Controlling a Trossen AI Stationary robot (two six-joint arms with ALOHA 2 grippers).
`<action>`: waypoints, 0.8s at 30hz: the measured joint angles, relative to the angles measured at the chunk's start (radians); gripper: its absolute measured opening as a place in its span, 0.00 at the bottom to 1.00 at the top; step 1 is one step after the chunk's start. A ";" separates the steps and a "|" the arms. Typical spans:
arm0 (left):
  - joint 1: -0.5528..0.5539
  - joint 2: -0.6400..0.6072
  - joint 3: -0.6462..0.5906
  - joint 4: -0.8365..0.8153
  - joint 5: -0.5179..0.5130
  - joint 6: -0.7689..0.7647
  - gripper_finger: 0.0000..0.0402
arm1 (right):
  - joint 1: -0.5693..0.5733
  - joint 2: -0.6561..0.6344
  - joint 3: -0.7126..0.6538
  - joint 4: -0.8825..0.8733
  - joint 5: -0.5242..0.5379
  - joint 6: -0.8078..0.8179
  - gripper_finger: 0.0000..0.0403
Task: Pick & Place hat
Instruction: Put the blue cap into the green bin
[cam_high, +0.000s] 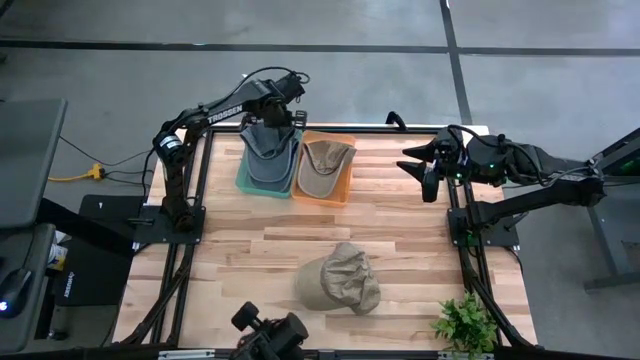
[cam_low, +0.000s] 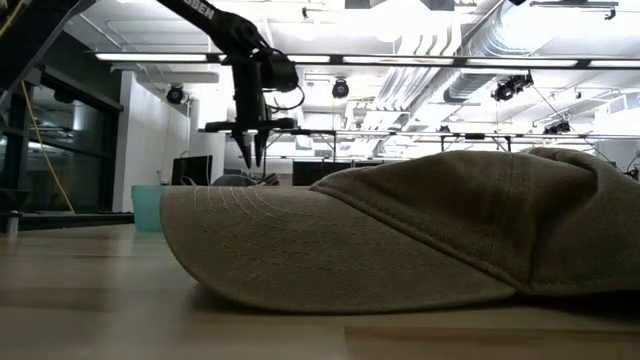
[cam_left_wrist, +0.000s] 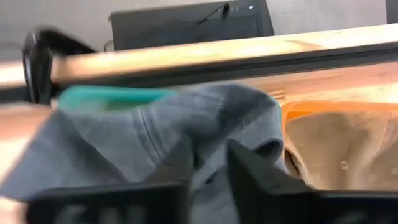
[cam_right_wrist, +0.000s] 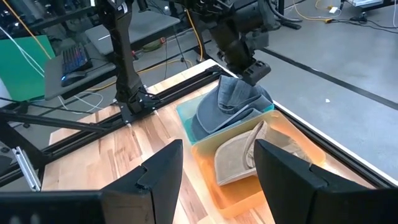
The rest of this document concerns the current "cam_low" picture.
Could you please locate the black computer monitor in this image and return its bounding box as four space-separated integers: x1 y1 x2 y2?
171 154 214 187

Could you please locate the black background rig frame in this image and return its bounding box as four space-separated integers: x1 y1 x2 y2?
199 127 640 164

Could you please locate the silver ventilation duct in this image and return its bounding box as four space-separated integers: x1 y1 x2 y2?
443 0 551 104

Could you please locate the wide black cabinet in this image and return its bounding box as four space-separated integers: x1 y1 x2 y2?
292 159 396 187

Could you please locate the teal plastic bin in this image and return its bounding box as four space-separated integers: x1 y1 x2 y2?
130 183 169 234

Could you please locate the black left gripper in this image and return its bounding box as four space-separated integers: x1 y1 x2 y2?
204 58 296 170

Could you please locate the black metal rig frame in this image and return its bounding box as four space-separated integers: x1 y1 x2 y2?
0 0 135 236

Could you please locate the yellow cable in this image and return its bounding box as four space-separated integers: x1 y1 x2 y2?
0 0 76 214

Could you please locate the khaki cotton baseball cap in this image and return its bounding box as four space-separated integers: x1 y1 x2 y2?
159 146 640 315

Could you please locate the dark blue baseball cap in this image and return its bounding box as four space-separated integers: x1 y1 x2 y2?
212 173 259 187

